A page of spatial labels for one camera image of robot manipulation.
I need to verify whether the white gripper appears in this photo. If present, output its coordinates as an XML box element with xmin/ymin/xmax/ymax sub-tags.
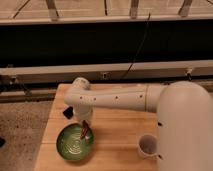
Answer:
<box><xmin>63</xmin><ymin>107</ymin><xmax>93</xmax><ymax>125</ymax></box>

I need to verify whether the red pepper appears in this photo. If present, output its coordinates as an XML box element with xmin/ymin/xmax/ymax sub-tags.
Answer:
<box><xmin>80</xmin><ymin>120</ymin><xmax>90</xmax><ymax>139</ymax></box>

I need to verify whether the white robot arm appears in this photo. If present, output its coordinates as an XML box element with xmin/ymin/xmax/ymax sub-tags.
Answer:
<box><xmin>64</xmin><ymin>77</ymin><xmax>213</xmax><ymax>171</ymax></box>

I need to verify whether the green ceramic bowl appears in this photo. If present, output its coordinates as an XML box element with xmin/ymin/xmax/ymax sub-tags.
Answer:
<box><xmin>56</xmin><ymin>123</ymin><xmax>94</xmax><ymax>161</ymax></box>

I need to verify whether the white mug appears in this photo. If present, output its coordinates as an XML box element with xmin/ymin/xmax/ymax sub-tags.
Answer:
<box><xmin>138</xmin><ymin>134</ymin><xmax>157</xmax><ymax>159</ymax></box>

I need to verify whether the black hanging cable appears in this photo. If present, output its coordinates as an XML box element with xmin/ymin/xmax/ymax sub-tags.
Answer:
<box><xmin>119</xmin><ymin>12</ymin><xmax>152</xmax><ymax>81</ymax></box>

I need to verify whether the metal frame rail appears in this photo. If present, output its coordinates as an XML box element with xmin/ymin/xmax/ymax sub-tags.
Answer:
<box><xmin>0</xmin><ymin>60</ymin><xmax>213</xmax><ymax>85</ymax></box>

